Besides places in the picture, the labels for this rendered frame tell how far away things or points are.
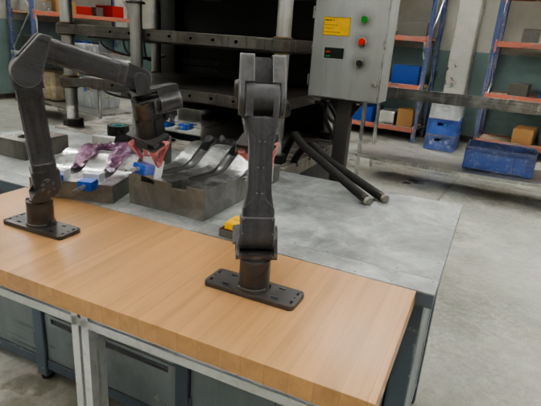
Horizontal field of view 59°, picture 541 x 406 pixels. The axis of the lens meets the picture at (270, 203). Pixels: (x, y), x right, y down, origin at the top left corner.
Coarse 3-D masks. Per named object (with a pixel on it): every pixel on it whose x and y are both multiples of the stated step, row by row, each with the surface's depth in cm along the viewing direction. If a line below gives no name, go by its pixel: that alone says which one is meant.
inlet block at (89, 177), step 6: (84, 174) 138; (90, 174) 138; (96, 174) 138; (102, 174) 140; (78, 180) 135; (84, 180) 136; (90, 180) 136; (96, 180) 137; (102, 180) 140; (78, 186) 135; (84, 186) 134; (90, 186) 135; (96, 186) 138; (72, 192) 130; (78, 192) 132
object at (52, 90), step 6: (48, 72) 657; (54, 72) 651; (60, 72) 666; (78, 72) 679; (48, 78) 659; (54, 78) 653; (48, 84) 661; (54, 84) 655; (48, 90) 665; (54, 90) 658; (60, 90) 662; (48, 96) 669; (54, 96) 661; (60, 96) 664
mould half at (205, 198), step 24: (192, 144) 162; (216, 144) 162; (168, 168) 147; (192, 168) 150; (240, 168) 149; (144, 192) 137; (168, 192) 134; (192, 192) 130; (216, 192) 134; (240, 192) 148; (192, 216) 132
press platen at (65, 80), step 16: (64, 80) 236; (80, 80) 237; (96, 80) 238; (160, 80) 252; (176, 80) 258; (192, 80) 265; (208, 80) 271; (224, 80) 278; (192, 96) 217; (208, 96) 213; (224, 96) 210; (288, 96) 222; (304, 96) 228; (288, 112) 193
